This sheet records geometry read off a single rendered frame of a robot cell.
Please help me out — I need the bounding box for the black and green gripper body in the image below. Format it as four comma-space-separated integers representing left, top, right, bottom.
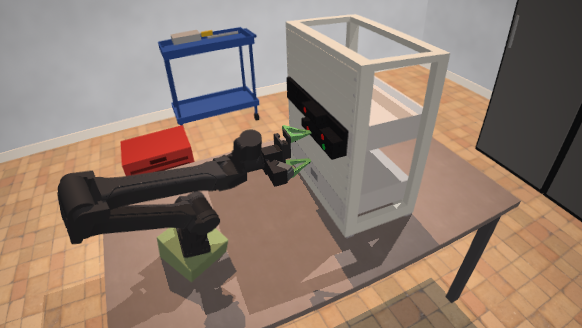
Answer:
271, 129, 291, 163

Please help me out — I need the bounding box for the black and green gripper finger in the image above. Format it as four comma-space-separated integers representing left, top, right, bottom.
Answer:
282, 125, 312, 143
286, 159, 311, 178

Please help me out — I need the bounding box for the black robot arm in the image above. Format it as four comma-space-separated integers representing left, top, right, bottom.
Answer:
57, 129, 294, 258

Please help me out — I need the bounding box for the white open-frame rack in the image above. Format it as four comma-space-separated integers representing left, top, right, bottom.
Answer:
286, 14, 450, 238

